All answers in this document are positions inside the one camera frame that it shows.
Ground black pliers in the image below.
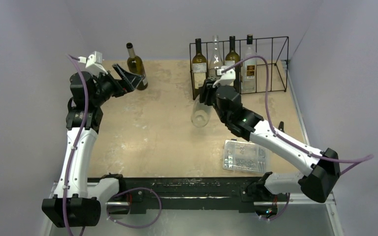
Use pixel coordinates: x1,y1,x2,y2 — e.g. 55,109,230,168
278,121,285,133

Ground tall clear glass bottle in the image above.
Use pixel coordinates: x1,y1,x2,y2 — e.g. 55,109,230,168
190,95,212,128

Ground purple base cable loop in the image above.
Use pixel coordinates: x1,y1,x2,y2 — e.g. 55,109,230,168
105,187,162,230

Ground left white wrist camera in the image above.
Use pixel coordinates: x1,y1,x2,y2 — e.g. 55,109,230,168
78,51,108,77

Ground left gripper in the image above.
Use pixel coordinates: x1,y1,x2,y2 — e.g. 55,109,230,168
91,63,142,106

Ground clear slender glass bottle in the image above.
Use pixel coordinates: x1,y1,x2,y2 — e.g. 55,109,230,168
208,35,223,77

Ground black wire wine rack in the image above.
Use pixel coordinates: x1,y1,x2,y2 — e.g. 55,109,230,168
189,35,290,99

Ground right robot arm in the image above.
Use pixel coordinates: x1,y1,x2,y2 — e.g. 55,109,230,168
199,79,341,203

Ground black aluminium mounting rail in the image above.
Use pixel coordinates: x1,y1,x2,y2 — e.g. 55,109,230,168
47,177,336,216

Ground dark green wine bottle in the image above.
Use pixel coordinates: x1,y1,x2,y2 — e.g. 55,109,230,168
191,38,207,99

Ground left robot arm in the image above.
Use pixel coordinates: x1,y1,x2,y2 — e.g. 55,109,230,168
41,64,145,228

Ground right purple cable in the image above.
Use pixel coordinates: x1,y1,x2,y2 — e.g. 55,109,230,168
221,55,375,222

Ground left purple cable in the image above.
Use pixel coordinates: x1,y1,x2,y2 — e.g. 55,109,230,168
62,54,90,236

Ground clear plastic screw box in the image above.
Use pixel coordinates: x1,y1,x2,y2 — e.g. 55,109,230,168
222,140,270,174

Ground dark green bottle white label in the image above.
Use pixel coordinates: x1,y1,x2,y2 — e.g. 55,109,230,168
224,36,241,92

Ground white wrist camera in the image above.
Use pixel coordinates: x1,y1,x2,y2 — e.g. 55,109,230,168
213,66,236,88
78,51,108,77

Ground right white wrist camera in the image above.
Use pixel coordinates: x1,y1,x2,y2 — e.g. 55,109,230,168
213,66,236,88

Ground clear bottle black cap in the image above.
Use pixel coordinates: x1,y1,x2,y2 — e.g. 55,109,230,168
242,34,256,93

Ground green bottle silver foil neck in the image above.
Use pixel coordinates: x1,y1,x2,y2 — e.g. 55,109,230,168
126,42,148,90

